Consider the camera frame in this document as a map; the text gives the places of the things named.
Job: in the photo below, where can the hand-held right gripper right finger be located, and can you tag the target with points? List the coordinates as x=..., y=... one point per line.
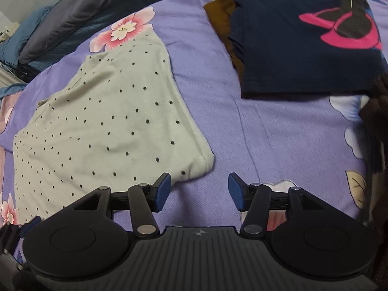
x=236, y=192

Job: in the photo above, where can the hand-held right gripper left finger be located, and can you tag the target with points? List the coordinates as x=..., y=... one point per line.
x=162, y=192

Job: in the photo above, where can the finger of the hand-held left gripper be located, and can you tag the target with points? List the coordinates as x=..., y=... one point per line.
x=30, y=225

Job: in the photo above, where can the beige polka dot garment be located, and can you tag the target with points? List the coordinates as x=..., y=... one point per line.
x=106, y=121

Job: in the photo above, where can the purple floral bed sheet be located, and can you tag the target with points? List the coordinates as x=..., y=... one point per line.
x=266, y=133

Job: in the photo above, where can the navy cartoon print shirt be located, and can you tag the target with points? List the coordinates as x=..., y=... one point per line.
x=303, y=45

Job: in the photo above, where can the brown folded garment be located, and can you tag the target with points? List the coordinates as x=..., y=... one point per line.
x=225, y=24

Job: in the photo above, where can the blue quilt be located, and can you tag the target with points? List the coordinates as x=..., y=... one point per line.
x=21, y=36

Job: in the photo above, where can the dark grey pillow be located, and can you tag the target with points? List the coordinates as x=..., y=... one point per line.
x=75, y=15

